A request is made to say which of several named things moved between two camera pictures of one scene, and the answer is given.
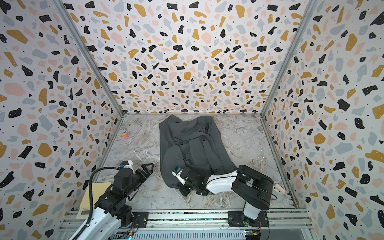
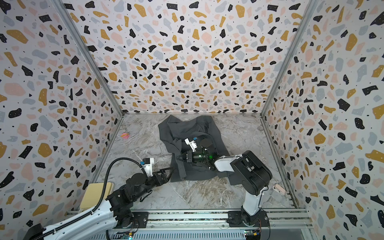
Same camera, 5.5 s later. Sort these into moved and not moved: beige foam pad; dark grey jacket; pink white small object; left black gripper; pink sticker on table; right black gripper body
Moved: right black gripper body; dark grey jacket; left black gripper
Not moved: pink white small object; beige foam pad; pink sticker on table
